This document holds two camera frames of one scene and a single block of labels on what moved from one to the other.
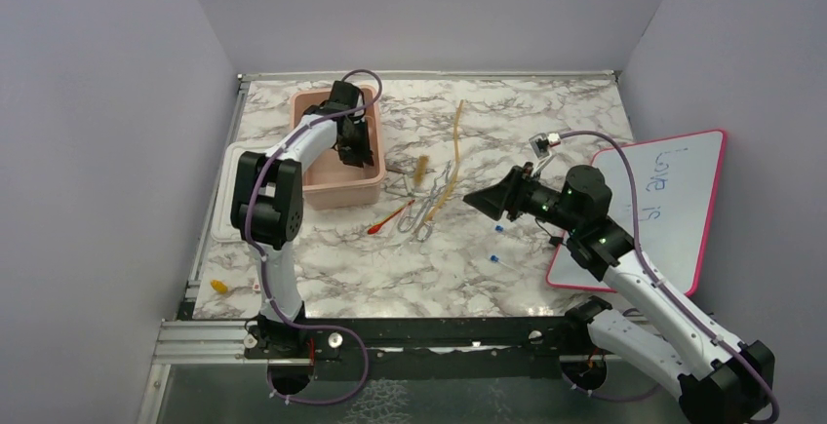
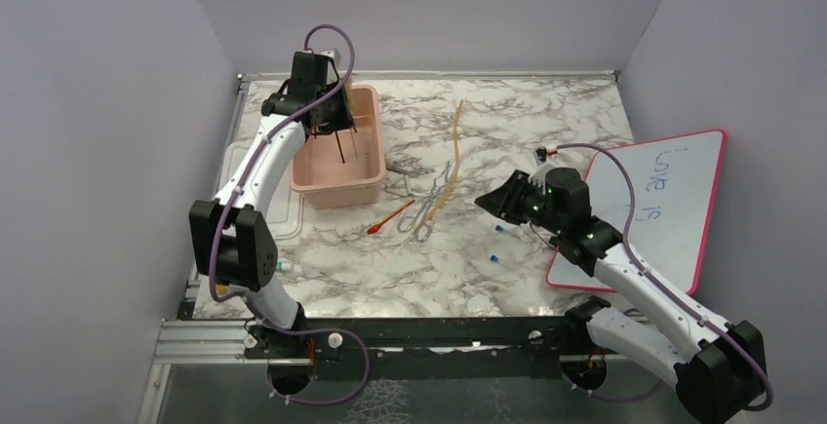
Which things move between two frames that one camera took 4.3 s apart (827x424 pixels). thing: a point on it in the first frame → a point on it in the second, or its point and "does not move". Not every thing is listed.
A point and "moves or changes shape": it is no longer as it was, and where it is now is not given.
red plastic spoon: (373, 229) does not move
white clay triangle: (408, 184) does not move
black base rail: (369, 340) does not move
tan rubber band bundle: (456, 166) does not move
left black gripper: (361, 155) → (342, 121)
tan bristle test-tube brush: (422, 163) moves or changes shape
